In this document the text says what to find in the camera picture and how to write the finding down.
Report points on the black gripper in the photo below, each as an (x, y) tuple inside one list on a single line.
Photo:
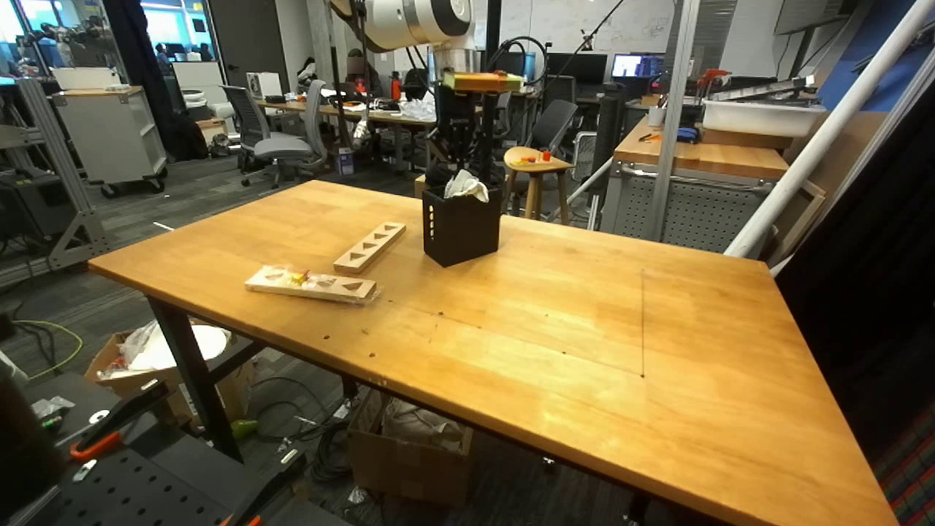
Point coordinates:
[(459, 114)]

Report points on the white towel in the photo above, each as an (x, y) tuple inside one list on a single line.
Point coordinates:
[(467, 188)]

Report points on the black box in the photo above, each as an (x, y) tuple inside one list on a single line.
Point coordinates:
[(462, 234)]

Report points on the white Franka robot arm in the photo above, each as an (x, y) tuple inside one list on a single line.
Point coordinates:
[(410, 19)]

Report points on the open cardboard box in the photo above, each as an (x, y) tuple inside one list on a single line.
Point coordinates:
[(126, 365)]

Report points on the round wooden stool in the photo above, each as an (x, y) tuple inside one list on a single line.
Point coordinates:
[(539, 165)]

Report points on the red toy block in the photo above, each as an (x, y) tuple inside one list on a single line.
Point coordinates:
[(546, 153)]

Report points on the black office chair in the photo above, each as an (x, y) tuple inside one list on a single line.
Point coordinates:
[(557, 121)]

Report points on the plain wooden puzzle board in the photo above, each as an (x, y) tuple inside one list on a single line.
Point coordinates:
[(370, 247)]

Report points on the seated person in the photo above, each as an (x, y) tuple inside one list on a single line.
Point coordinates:
[(362, 74)]

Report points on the gray office chair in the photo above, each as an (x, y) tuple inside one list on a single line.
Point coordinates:
[(279, 147)]

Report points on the laptop screen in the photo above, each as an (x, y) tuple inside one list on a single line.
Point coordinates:
[(638, 66)]

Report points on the plastic-wrapped wooden puzzle board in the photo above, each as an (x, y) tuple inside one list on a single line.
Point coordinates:
[(310, 285)]

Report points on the red yellow triangle piece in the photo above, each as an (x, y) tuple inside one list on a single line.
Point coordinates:
[(301, 277)]

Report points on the gray vertical pole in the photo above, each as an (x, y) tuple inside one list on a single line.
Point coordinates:
[(673, 117)]

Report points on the wooden top workbench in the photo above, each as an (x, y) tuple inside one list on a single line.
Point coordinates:
[(703, 156)]

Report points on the white plastic bin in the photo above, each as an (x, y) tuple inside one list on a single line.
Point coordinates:
[(764, 117)]

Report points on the black table leg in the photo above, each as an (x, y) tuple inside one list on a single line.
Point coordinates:
[(194, 381)]

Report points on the white cabinet cart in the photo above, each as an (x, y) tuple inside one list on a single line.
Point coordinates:
[(112, 134)]

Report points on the white slanted pole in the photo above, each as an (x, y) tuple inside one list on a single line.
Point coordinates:
[(827, 134)]

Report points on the black perforated metal plate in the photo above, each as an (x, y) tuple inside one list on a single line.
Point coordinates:
[(156, 486)]

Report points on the gray metal shelf frame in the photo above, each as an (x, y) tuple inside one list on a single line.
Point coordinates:
[(58, 165)]

